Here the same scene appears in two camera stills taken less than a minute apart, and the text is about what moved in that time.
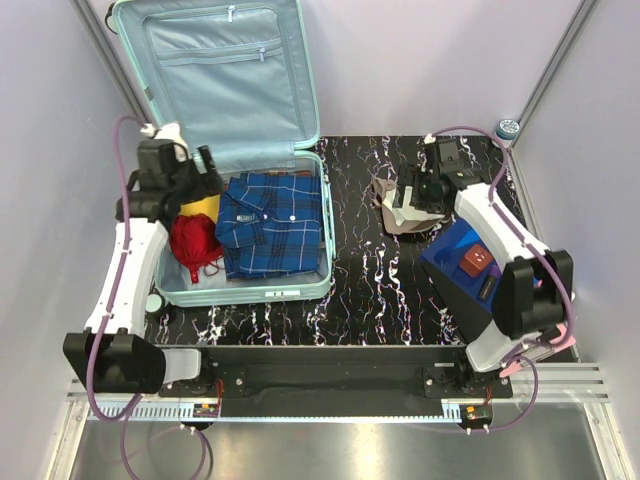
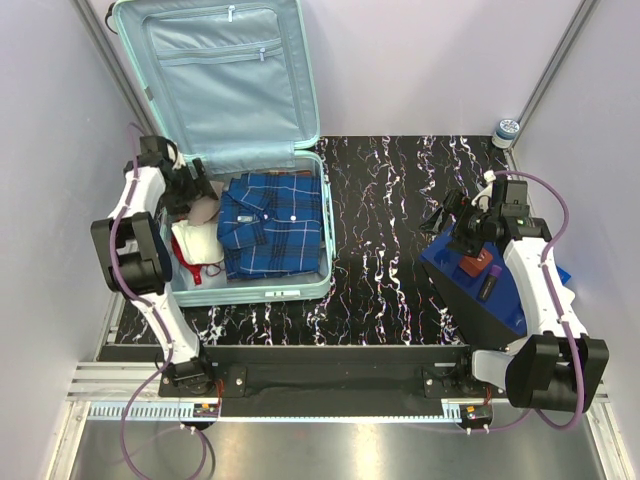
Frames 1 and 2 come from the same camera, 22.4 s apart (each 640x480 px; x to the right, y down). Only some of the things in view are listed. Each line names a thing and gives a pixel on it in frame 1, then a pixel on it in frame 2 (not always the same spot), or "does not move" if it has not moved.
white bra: [408, 214] to [200, 242]
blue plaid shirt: [270, 224] does not move
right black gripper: [418, 203] to [459, 206]
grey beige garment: [383, 189] to [205, 209]
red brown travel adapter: [476, 260] does not move
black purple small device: [494, 272] does not move
